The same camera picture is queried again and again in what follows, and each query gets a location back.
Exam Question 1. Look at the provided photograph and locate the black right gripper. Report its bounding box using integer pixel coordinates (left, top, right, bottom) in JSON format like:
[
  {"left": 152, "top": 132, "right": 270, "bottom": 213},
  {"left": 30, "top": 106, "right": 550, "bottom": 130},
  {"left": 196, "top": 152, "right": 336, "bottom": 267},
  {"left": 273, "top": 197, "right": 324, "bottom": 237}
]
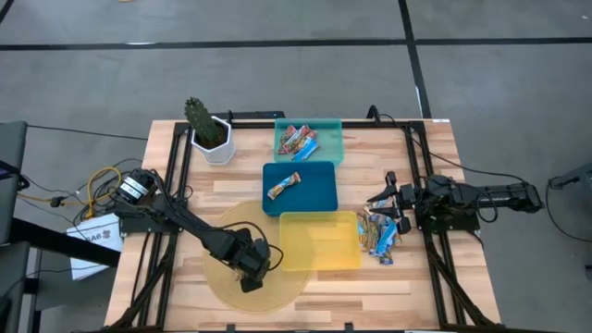
[{"left": 367, "top": 170, "right": 420, "bottom": 235}]

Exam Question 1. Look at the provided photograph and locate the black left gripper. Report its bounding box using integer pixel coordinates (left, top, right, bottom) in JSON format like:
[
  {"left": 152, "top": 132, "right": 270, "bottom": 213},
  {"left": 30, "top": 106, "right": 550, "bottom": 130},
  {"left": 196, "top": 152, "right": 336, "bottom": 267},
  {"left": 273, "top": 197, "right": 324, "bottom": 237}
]
[{"left": 228, "top": 235, "right": 274, "bottom": 294}]

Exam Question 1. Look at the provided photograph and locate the yellow translucent plastic bin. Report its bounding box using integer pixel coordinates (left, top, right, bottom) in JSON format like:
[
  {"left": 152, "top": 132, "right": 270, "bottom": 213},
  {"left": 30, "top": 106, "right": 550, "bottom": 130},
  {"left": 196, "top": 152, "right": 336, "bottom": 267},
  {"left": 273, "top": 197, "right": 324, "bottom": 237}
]
[{"left": 278, "top": 211, "right": 363, "bottom": 273}]

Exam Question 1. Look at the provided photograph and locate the round woven straw placemat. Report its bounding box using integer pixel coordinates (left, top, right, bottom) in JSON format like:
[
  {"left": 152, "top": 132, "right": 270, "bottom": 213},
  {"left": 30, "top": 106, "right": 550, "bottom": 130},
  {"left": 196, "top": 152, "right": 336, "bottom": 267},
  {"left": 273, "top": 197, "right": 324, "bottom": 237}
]
[{"left": 202, "top": 199, "right": 314, "bottom": 315}]

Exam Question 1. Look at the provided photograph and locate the dark blue plastic bin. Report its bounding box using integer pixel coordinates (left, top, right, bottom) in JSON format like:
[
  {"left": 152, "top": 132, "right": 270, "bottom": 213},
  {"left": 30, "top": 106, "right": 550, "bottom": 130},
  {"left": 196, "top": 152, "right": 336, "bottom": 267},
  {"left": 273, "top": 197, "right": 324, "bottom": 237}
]
[{"left": 262, "top": 160, "right": 339, "bottom": 217}]

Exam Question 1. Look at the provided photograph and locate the teal translucent plastic bin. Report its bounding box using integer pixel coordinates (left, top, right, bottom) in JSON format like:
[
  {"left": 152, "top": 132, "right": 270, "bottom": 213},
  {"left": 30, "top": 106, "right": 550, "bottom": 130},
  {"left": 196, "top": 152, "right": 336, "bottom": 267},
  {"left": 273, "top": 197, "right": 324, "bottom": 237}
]
[{"left": 273, "top": 117, "right": 346, "bottom": 167}]

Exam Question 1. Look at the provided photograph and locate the white hexagonal plant pot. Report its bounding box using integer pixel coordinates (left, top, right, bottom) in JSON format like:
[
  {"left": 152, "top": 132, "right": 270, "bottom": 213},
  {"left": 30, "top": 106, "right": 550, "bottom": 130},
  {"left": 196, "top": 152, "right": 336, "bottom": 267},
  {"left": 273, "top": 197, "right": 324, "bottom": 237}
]
[{"left": 190, "top": 115, "right": 237, "bottom": 167}]

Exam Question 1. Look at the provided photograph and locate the green cactus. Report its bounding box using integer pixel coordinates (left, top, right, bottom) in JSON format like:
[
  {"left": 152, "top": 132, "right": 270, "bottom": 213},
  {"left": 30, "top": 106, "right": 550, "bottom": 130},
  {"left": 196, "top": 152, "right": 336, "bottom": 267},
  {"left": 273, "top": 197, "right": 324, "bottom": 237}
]
[{"left": 183, "top": 96, "right": 223, "bottom": 143}]

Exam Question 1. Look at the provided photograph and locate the white printed paper sheet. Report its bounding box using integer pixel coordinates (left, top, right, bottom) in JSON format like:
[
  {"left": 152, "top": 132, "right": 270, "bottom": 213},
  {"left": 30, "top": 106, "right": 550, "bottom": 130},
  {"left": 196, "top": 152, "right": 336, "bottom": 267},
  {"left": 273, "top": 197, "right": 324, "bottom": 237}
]
[{"left": 66, "top": 212, "right": 125, "bottom": 282}]

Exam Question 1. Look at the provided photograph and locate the black desk bar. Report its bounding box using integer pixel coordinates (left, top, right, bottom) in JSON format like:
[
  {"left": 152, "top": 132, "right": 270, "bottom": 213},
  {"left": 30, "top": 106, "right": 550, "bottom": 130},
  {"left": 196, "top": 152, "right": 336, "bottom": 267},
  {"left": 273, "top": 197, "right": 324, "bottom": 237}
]
[{"left": 8, "top": 216, "right": 122, "bottom": 268}]

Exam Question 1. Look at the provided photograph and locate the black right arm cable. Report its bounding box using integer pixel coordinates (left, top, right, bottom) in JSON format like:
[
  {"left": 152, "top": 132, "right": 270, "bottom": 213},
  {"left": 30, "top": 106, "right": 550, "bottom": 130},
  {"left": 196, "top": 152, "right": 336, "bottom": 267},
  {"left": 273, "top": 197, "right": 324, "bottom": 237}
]
[{"left": 365, "top": 105, "right": 528, "bottom": 184}]

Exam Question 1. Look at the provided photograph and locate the black aluminium table frame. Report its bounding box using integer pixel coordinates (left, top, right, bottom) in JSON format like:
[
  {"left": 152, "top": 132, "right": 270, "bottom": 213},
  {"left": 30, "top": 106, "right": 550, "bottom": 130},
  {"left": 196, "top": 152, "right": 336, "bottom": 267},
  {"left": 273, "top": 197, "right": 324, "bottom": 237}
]
[{"left": 110, "top": 110, "right": 499, "bottom": 333}]

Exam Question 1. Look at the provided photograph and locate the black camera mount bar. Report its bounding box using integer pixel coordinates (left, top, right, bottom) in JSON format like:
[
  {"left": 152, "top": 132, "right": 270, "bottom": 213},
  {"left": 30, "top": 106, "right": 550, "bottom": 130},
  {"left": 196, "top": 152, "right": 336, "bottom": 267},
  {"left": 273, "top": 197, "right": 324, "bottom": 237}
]
[{"left": 215, "top": 109, "right": 287, "bottom": 121}]

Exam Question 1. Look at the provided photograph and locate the black curved floor cable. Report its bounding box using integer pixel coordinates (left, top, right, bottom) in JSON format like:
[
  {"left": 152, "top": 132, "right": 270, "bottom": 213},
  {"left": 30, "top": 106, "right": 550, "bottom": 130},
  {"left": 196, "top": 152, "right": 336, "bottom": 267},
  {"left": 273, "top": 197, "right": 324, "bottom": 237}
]
[{"left": 545, "top": 182, "right": 592, "bottom": 244}]

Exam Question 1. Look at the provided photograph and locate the yellow cable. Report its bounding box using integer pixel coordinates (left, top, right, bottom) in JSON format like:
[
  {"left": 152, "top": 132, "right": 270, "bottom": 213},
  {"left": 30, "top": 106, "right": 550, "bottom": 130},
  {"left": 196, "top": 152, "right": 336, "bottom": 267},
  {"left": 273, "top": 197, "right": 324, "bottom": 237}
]
[{"left": 17, "top": 165, "right": 122, "bottom": 219}]

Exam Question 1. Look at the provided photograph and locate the thin black floor cable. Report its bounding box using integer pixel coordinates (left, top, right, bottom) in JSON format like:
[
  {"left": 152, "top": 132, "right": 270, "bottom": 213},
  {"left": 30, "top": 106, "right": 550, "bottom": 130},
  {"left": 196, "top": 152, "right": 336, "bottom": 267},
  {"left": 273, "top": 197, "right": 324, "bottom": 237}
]
[{"left": 27, "top": 123, "right": 149, "bottom": 142}]

